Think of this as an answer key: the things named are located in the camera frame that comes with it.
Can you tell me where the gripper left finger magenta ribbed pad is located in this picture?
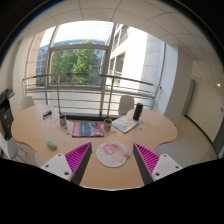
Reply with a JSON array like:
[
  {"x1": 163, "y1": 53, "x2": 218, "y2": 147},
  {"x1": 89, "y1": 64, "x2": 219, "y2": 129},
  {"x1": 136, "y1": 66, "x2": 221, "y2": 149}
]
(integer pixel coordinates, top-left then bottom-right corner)
[{"x1": 40, "y1": 141, "x2": 93, "y2": 186}]

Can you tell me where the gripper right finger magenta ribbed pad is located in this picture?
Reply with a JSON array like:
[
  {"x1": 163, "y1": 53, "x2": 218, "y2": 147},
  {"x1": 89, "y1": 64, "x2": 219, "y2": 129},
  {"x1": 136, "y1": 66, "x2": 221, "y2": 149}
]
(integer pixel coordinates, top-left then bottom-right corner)
[{"x1": 132, "y1": 142, "x2": 184, "y2": 186}]

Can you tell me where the light green computer mouse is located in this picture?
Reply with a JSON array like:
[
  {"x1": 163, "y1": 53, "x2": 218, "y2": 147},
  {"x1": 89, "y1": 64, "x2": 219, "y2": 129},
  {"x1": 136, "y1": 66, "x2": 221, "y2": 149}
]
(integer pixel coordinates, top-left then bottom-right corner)
[{"x1": 47, "y1": 141, "x2": 57, "y2": 150}]

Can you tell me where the round pink white mouse pad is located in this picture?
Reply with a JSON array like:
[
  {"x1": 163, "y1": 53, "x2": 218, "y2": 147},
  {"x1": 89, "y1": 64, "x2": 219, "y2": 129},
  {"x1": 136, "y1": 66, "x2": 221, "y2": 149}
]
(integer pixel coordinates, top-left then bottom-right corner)
[{"x1": 96, "y1": 142, "x2": 130, "y2": 168}]

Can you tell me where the red magazine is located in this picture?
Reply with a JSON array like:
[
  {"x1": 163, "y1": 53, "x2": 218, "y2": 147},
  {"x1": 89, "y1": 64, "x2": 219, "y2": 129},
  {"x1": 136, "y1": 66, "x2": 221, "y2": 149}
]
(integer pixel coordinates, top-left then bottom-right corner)
[{"x1": 72, "y1": 122, "x2": 104, "y2": 137}]

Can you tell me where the white open booklet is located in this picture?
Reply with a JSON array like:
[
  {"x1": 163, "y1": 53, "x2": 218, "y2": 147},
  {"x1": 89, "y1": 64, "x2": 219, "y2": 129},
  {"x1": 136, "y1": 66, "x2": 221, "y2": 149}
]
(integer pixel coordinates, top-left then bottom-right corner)
[{"x1": 112, "y1": 116, "x2": 138, "y2": 133}]

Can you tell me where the patterned mug left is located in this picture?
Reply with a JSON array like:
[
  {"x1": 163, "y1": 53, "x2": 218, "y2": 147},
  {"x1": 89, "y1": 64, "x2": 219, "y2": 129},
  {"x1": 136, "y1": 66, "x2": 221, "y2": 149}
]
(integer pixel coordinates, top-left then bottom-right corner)
[{"x1": 59, "y1": 115, "x2": 67, "y2": 126}]

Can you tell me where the patterned mug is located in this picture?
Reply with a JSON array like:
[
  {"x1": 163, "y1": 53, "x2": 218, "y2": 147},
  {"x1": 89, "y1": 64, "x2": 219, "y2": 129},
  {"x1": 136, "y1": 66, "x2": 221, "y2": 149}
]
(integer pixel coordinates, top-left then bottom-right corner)
[
  {"x1": 104, "y1": 119, "x2": 112, "y2": 130},
  {"x1": 59, "y1": 115, "x2": 67, "y2": 126}
]

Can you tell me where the patterned mug right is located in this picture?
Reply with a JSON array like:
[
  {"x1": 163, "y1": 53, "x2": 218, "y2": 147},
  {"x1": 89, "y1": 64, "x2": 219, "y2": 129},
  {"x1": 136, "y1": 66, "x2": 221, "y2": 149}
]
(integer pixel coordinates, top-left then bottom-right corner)
[{"x1": 104, "y1": 119, "x2": 112, "y2": 130}]

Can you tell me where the black cylindrical bottle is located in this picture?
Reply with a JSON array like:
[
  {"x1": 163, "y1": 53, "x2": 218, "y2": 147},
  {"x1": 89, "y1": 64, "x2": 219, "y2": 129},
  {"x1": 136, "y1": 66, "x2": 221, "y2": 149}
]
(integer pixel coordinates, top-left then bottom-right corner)
[{"x1": 133, "y1": 103, "x2": 143, "y2": 121}]

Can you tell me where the blue black stapler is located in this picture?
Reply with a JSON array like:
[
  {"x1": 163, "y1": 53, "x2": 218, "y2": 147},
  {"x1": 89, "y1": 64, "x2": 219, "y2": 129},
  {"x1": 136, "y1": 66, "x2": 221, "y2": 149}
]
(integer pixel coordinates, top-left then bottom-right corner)
[{"x1": 43, "y1": 110, "x2": 52, "y2": 120}]

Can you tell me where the white chair right back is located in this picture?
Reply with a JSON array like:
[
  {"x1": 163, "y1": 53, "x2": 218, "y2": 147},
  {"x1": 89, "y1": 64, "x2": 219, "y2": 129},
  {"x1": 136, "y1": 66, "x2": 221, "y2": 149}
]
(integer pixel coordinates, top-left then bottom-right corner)
[{"x1": 118, "y1": 95, "x2": 134, "y2": 116}]

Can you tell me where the white chair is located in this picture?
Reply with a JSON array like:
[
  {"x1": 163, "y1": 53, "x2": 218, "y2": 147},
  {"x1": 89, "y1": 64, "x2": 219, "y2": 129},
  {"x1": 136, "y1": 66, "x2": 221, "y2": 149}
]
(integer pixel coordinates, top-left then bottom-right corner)
[
  {"x1": 118, "y1": 95, "x2": 134, "y2": 116},
  {"x1": 0, "y1": 133, "x2": 26, "y2": 163},
  {"x1": 21, "y1": 96, "x2": 35, "y2": 110}
]

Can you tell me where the white chair front left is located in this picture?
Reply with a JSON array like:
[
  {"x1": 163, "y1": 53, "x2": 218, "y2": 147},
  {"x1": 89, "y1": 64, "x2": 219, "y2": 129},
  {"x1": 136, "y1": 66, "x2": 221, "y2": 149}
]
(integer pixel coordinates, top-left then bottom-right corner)
[{"x1": 0, "y1": 133, "x2": 26, "y2": 163}]

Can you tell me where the grey door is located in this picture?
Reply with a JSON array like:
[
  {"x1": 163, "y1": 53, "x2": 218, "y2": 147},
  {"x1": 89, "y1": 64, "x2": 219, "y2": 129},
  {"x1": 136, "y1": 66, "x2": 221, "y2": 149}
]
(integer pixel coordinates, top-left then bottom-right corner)
[{"x1": 181, "y1": 79, "x2": 195, "y2": 116}]

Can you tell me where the white chair left back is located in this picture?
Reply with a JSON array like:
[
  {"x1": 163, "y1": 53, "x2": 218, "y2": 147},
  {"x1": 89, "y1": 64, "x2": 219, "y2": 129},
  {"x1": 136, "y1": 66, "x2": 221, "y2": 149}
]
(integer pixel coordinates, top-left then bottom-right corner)
[{"x1": 21, "y1": 96, "x2": 35, "y2": 110}]

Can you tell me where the black printer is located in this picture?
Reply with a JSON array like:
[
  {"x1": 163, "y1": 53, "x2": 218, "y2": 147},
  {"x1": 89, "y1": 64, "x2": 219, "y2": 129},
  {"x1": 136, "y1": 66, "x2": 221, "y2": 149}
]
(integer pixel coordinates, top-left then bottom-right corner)
[{"x1": 0, "y1": 89, "x2": 15, "y2": 140}]

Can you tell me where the metal window railing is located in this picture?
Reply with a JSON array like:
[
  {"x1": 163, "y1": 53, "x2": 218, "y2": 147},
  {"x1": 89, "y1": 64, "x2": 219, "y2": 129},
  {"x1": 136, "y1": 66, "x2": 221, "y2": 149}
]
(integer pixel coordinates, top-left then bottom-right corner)
[{"x1": 23, "y1": 73, "x2": 160, "y2": 117}]

